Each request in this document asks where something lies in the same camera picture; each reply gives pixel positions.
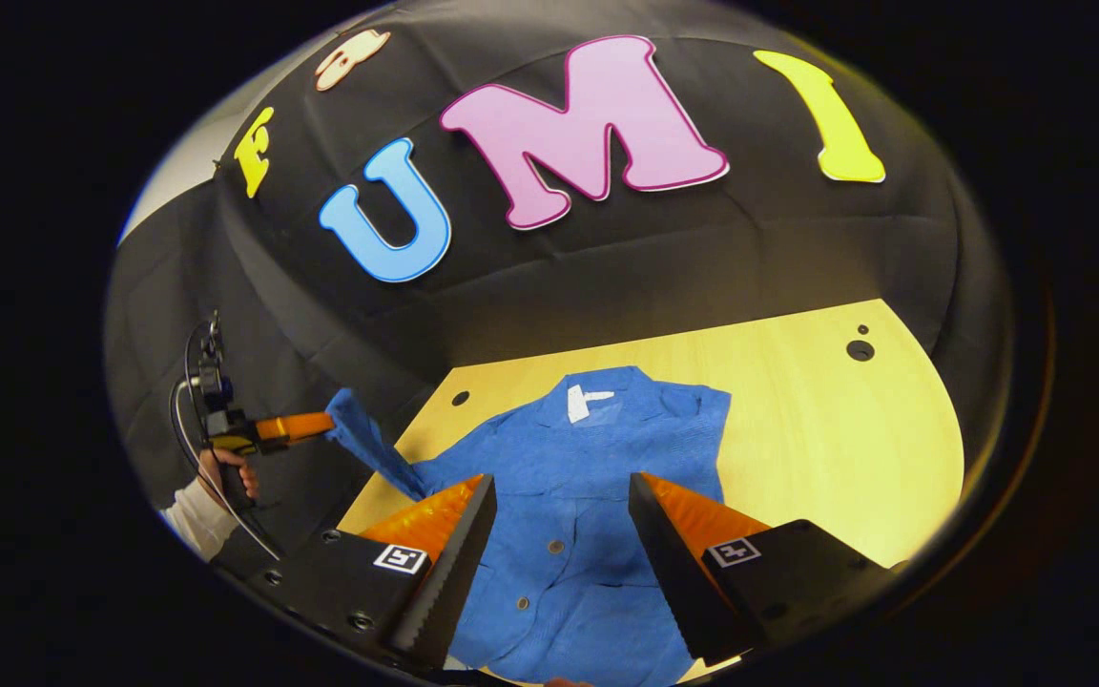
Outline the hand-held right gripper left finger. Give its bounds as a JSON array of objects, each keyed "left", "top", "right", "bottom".
[{"left": 225, "top": 474, "right": 499, "bottom": 670}]

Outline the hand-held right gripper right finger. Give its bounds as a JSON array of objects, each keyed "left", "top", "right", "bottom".
[{"left": 628, "top": 471, "right": 896, "bottom": 667}]

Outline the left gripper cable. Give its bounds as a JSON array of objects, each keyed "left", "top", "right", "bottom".
[{"left": 171, "top": 320, "right": 283, "bottom": 562}]

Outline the blue corduroy shirt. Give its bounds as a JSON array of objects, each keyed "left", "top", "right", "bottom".
[{"left": 325, "top": 365, "right": 732, "bottom": 687}]

